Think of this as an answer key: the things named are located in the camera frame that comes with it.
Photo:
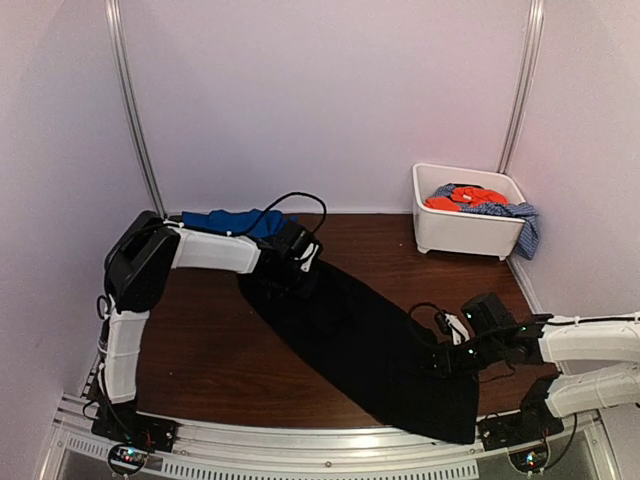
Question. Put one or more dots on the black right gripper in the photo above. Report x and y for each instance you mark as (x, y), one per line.
(445, 362)

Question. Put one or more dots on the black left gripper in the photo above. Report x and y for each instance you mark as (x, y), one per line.
(306, 291)

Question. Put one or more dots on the blue pleated skirt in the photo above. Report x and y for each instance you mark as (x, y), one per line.
(235, 222)

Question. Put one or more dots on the black garment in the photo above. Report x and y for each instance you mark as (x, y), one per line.
(369, 349)

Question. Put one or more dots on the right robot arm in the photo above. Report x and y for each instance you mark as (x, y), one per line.
(596, 358)

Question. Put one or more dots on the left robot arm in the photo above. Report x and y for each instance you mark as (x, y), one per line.
(136, 271)

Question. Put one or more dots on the white laundry basket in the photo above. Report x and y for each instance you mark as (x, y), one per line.
(457, 232)

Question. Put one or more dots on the blue checked shirt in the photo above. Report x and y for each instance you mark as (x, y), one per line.
(528, 241)

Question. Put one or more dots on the orange garment in basket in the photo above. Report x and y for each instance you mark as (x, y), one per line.
(455, 198)

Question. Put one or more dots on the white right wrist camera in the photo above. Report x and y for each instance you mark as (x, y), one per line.
(450, 325)

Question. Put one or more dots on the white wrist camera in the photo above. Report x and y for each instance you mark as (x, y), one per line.
(308, 256)
(450, 325)

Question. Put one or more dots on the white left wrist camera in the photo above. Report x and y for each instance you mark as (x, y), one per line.
(308, 256)

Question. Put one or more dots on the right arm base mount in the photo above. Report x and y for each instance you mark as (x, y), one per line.
(524, 434)

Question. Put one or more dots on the front aluminium rail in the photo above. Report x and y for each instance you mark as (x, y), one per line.
(204, 450)

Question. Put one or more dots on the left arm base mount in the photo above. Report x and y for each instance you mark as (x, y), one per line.
(135, 442)

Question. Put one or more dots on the left aluminium frame post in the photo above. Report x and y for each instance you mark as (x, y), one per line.
(118, 42)

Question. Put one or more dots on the aluminium frame post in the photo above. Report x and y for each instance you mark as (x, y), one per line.
(529, 59)
(118, 42)

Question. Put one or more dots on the right aluminium frame post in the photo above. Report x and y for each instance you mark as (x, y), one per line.
(529, 59)

